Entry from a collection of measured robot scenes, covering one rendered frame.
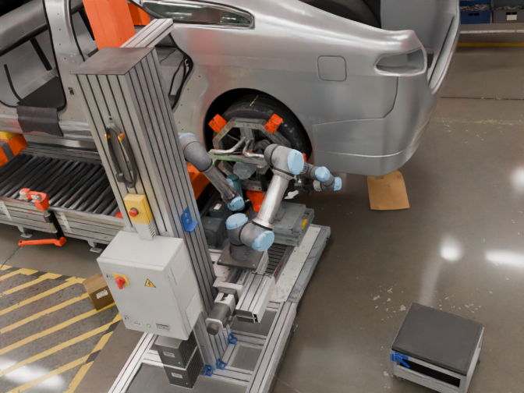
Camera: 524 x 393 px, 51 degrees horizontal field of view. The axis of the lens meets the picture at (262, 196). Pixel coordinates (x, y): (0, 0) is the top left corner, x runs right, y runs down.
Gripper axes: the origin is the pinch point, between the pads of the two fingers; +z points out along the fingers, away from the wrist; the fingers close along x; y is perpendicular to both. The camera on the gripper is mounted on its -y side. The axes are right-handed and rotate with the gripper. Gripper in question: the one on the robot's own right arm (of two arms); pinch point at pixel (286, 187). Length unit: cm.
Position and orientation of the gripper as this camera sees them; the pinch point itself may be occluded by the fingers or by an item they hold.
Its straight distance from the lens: 334.5
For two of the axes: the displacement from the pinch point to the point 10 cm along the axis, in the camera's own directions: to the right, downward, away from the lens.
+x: -1.7, 9.2, -3.5
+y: -4.6, -3.9, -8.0
